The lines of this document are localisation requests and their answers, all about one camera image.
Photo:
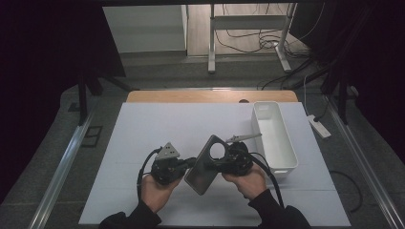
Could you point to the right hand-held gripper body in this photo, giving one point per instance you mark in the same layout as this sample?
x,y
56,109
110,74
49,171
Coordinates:
x,y
238,160

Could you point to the white metal desk frame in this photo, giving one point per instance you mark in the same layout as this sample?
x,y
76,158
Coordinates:
x,y
248,22

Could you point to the person's right hand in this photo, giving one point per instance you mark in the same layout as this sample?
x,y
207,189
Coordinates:
x,y
251,184

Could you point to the black metal stand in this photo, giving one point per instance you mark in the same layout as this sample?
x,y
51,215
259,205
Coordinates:
x,y
82,98
342,95

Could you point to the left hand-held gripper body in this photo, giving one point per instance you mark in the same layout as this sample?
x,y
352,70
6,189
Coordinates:
x,y
167,168

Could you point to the white cabinet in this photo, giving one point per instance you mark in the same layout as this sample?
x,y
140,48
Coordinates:
x,y
146,28

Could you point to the grey clear phone case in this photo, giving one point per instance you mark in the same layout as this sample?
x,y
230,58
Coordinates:
x,y
199,178

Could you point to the black floor outlet cover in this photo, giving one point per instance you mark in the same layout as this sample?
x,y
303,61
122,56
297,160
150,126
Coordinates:
x,y
92,136

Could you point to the person's left hand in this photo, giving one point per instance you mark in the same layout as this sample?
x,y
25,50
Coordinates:
x,y
156,194

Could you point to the white plastic storage bin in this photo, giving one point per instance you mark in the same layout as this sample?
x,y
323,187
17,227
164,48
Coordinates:
x,y
275,146

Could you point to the black curtain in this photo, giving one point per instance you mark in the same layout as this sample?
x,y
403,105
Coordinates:
x,y
375,63
38,63

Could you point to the aluminium floor rail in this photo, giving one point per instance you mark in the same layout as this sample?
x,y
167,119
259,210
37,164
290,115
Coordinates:
x,y
60,175
359,156

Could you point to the white table mat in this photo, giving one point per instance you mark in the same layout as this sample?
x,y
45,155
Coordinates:
x,y
143,127

